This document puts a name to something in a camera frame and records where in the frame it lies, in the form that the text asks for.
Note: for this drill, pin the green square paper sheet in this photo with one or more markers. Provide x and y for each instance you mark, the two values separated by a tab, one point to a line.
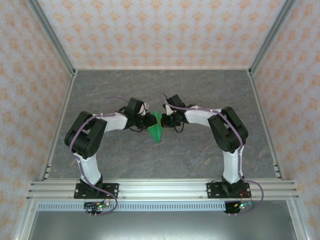
156	133

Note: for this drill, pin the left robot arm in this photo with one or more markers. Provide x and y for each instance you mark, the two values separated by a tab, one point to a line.
92	140

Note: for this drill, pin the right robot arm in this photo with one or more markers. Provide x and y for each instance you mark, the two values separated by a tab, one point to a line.
225	132

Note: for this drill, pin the grey metal panel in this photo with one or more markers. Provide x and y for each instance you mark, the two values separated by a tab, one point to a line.
162	227

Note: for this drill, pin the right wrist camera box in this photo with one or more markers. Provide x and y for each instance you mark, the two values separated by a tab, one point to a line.
168	110

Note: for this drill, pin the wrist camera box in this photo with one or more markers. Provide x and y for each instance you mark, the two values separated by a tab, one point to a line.
168	110
145	109

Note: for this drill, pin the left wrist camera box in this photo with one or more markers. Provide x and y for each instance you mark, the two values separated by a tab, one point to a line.
145	109

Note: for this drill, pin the thin aluminium table rail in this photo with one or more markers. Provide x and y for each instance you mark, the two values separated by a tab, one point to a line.
162	68

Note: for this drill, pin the wide aluminium mounting rail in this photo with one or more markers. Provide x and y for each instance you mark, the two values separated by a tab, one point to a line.
162	190

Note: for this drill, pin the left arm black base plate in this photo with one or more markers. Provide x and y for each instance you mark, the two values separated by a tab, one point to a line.
112	190

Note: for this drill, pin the aluminium table side rail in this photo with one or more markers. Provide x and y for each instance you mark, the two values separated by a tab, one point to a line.
265	125
58	125

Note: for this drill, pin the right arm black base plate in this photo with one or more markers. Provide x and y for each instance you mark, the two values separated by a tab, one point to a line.
212	193

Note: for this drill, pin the aluminium frame post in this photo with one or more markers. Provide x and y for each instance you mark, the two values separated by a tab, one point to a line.
54	37
268	37

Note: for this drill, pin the aluminium lower frame rail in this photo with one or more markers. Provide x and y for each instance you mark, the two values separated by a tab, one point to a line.
26	220
296	220

